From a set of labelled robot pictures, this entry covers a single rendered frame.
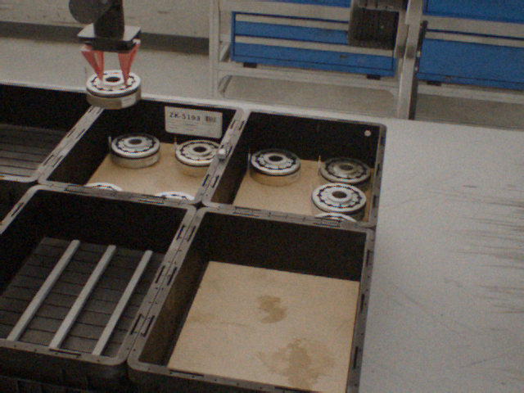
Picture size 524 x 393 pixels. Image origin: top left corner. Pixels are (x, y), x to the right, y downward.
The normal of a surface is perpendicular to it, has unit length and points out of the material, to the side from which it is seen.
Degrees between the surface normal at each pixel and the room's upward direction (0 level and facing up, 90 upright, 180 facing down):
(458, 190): 0
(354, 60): 90
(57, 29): 90
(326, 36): 90
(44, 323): 0
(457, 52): 90
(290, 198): 0
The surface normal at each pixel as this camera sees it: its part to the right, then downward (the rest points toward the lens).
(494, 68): -0.15, 0.50
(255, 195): 0.04, -0.86
